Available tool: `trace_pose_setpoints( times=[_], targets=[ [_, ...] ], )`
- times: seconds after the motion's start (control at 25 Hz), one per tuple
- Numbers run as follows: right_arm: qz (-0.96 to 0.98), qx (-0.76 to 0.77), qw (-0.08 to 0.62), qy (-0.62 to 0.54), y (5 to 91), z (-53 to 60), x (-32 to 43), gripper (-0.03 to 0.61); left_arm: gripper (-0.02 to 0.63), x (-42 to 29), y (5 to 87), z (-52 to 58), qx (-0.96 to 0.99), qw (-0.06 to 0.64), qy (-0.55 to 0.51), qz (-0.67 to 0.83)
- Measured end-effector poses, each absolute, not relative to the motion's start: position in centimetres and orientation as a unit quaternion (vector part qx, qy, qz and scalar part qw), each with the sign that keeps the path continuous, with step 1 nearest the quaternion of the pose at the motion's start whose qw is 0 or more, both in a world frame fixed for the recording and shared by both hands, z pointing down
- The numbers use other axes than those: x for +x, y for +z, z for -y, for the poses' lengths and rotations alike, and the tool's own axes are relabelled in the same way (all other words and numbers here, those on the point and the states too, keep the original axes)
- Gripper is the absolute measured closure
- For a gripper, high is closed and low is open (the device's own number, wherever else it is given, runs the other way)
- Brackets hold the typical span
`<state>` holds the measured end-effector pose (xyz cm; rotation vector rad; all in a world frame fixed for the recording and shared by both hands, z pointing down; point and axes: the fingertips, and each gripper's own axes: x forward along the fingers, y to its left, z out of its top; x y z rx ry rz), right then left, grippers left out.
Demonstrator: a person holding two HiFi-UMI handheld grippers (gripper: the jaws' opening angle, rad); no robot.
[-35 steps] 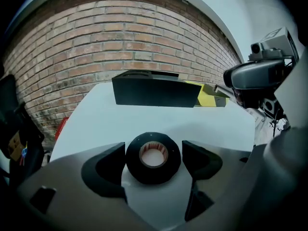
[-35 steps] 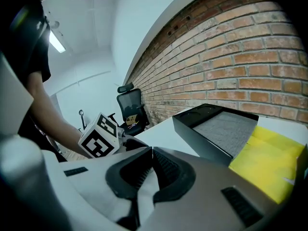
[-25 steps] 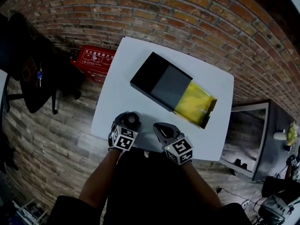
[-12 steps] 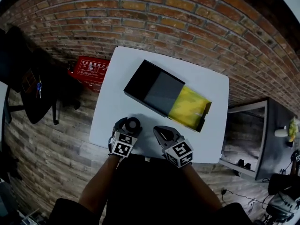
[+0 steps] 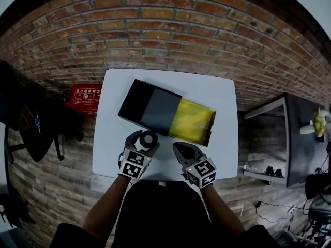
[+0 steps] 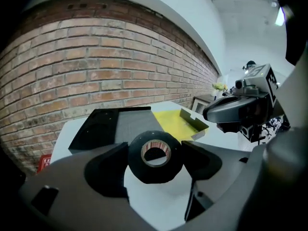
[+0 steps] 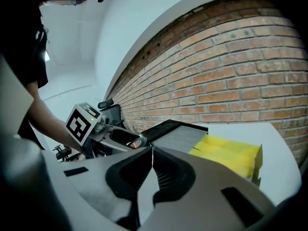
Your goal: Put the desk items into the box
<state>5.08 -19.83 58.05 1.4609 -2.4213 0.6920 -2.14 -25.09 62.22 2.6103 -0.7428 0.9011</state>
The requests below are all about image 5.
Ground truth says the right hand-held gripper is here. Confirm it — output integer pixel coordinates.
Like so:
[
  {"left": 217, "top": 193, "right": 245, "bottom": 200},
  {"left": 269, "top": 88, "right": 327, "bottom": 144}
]
[{"left": 172, "top": 142, "right": 217, "bottom": 189}]

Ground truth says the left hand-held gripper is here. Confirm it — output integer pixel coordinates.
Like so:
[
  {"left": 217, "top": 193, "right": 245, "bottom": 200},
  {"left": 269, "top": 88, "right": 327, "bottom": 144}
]
[{"left": 118, "top": 130, "right": 160, "bottom": 180}]

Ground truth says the black tape roll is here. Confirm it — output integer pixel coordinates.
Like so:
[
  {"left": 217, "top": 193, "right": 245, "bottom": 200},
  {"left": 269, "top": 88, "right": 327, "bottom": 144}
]
[{"left": 139, "top": 130, "right": 158, "bottom": 149}]

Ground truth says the black and yellow drawer box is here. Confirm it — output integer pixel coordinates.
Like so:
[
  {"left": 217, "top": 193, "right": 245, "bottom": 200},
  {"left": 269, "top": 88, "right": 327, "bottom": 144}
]
[{"left": 117, "top": 79, "right": 217, "bottom": 147}]

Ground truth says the person's right forearm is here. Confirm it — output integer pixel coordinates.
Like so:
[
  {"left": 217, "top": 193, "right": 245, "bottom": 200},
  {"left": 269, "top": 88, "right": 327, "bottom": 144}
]
[{"left": 200, "top": 183, "right": 245, "bottom": 236}]

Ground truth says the person's left forearm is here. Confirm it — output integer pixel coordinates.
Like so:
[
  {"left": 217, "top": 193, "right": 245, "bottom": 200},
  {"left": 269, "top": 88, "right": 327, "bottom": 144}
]
[{"left": 82, "top": 174, "right": 131, "bottom": 239}]

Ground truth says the red plastic crate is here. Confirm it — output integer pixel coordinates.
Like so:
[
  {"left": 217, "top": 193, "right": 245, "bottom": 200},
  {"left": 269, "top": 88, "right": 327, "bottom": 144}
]
[{"left": 64, "top": 84, "right": 103, "bottom": 120}]

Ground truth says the black office chair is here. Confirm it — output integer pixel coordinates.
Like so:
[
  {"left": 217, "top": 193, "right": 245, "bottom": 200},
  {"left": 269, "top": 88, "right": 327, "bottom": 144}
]
[{"left": 0, "top": 60, "right": 85, "bottom": 162}]

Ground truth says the brown cardboard box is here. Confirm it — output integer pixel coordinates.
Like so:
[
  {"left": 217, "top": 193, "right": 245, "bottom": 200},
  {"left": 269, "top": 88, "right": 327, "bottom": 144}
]
[{"left": 18, "top": 104, "right": 36, "bottom": 130}]

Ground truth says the white table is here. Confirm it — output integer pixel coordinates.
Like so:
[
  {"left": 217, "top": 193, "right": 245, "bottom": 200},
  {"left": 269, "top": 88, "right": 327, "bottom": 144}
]
[{"left": 92, "top": 68, "right": 239, "bottom": 182}]

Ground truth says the person's black clothing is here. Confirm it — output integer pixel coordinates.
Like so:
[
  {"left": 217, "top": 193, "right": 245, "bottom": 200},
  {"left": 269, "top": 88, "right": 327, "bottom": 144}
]
[{"left": 49, "top": 179, "right": 281, "bottom": 248}]

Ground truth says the small black device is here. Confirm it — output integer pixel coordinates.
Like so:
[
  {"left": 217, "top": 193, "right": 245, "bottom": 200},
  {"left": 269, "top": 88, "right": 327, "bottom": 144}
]
[{"left": 265, "top": 165, "right": 283, "bottom": 178}]

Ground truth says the dark grey side table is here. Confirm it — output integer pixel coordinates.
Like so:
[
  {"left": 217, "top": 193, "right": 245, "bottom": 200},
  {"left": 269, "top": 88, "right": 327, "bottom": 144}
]
[{"left": 243, "top": 92, "right": 331, "bottom": 188}]

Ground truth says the white vase with yellow flowers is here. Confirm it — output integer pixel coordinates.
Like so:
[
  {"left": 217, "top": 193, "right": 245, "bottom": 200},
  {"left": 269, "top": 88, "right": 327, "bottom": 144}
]
[{"left": 299, "top": 108, "right": 328, "bottom": 136}]

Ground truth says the black wheeled base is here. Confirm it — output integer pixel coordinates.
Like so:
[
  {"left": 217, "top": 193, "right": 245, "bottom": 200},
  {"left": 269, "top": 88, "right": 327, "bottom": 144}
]
[{"left": 0, "top": 192, "right": 36, "bottom": 229}]

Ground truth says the black floor cable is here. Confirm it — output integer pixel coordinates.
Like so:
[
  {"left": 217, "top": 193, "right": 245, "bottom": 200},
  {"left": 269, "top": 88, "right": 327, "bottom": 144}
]
[{"left": 255, "top": 201, "right": 311, "bottom": 221}]

